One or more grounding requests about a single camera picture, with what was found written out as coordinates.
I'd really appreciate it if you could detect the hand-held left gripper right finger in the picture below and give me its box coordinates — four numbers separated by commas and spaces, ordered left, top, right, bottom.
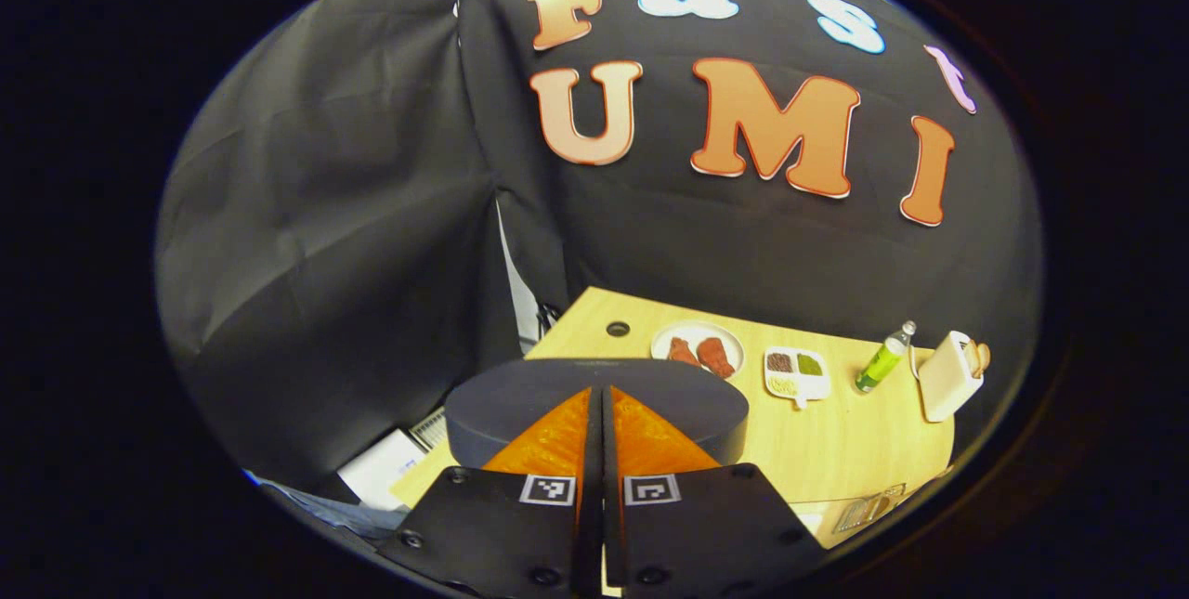
602, 384, 829, 596

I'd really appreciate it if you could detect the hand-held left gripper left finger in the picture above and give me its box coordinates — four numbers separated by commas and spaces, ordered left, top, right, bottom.
376, 384, 601, 596

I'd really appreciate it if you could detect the dark grey rice cooker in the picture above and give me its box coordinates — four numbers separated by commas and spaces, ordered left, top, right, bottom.
444, 357, 751, 472

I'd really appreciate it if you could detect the metal wire chopstick holder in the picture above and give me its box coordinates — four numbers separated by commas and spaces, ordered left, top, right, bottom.
831, 484, 908, 536

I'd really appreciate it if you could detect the clear plastic container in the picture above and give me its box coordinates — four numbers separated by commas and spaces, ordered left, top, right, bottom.
788, 497, 869, 551

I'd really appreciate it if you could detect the white ribbed tray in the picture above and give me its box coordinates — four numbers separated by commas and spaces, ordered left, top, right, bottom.
409, 408, 453, 452

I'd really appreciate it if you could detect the white box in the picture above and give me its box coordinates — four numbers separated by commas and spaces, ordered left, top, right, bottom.
335, 427, 429, 513

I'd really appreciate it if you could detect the white divided grain dish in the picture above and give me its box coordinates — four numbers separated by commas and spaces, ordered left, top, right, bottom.
763, 345, 831, 410

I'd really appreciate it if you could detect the white round plate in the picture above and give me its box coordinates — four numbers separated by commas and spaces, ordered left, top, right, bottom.
650, 320, 746, 382

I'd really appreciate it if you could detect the green label water bottle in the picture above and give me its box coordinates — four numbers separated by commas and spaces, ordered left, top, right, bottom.
853, 319, 919, 395

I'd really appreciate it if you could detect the white toaster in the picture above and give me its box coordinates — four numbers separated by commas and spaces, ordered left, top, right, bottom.
918, 330, 986, 424

